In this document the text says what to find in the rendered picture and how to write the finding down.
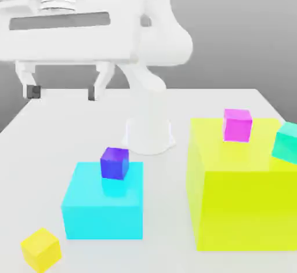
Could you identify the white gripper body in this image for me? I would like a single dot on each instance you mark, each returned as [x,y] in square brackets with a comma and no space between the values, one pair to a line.
[69,43]

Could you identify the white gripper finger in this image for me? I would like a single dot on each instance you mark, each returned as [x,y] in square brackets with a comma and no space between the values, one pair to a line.
[104,76]
[25,76]

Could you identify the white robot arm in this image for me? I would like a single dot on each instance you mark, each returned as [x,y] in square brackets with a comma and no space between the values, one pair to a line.
[160,43]

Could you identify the small blue cube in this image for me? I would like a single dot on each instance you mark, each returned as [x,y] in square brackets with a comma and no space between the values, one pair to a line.
[113,165]

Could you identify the small magenta cube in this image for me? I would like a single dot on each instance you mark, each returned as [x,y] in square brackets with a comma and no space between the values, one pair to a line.
[237,127]

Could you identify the small yellow cube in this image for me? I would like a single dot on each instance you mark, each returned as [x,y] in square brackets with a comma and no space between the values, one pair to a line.
[40,249]

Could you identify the small teal cube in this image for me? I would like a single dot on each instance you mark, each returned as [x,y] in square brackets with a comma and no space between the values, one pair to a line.
[286,144]

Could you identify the large cyan box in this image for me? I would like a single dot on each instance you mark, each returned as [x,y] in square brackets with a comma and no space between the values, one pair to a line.
[102,219]

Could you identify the large yellow box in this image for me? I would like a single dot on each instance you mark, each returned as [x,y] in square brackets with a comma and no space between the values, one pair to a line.
[243,208]

